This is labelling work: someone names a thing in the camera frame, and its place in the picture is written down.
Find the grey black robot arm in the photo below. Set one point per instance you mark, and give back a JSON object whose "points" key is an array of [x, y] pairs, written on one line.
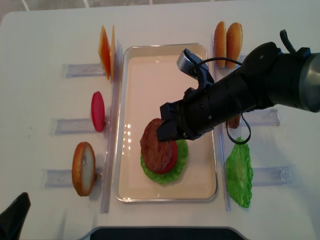
{"points": [[294, 80]]}

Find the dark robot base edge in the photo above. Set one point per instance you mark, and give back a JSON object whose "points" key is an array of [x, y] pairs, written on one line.
{"points": [[165, 233]]}

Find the clear holder for left bun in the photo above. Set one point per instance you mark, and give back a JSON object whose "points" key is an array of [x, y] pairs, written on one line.
{"points": [[56, 178]]}

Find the long clear rail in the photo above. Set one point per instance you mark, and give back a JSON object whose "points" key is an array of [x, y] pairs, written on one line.
{"points": [[112, 130], [227, 198]]}

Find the right long clear rail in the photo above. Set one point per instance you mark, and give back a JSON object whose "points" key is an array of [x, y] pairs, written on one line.
{"points": [[227, 198]]}

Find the clear holder for lettuce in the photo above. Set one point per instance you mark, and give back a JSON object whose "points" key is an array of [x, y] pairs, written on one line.
{"points": [[274, 176]]}

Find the clear holder for cheese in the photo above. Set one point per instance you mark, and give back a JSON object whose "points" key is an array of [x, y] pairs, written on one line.
{"points": [[83, 70]]}

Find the clear holder for patties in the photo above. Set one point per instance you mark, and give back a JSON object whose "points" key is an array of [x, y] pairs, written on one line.
{"points": [[265, 117]]}

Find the left long clear rail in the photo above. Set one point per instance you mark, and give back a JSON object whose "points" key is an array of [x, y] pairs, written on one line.
{"points": [[112, 130]]}

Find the brown meat patty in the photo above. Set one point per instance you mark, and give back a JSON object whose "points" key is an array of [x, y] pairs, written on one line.
{"points": [[156, 154], [234, 122]]}

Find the green lettuce leaf on stack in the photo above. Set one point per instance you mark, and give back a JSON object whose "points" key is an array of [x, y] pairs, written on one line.
{"points": [[176, 172]]}

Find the standing green lettuce leaf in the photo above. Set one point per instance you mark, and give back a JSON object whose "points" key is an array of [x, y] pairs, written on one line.
{"points": [[239, 174]]}

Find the clear holder for tomato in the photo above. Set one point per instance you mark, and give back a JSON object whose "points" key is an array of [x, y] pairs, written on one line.
{"points": [[61, 126]]}

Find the bun slice near tray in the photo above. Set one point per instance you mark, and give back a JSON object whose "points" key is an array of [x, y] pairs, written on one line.
{"points": [[220, 41]]}

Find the white rectangular tray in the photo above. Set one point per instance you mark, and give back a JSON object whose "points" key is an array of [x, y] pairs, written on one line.
{"points": [[150, 78]]}

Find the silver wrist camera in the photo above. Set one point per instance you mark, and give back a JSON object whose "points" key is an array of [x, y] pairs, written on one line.
{"points": [[186, 63]]}

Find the red tomato slice on stack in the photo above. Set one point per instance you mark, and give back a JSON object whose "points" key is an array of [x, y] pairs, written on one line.
{"points": [[172, 161]]}

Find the standing bun slice left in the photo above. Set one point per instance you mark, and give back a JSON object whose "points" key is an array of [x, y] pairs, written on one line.
{"points": [[83, 169]]}

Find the orange cheese slice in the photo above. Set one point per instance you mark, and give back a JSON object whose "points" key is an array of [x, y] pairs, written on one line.
{"points": [[104, 52]]}

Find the bun slice far right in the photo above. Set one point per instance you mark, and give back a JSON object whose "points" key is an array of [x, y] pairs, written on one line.
{"points": [[234, 41]]}

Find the standing red tomato slice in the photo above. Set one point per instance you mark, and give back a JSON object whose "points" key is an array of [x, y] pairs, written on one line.
{"points": [[98, 111]]}

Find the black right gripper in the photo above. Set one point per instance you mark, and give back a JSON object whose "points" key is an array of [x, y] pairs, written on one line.
{"points": [[212, 103]]}

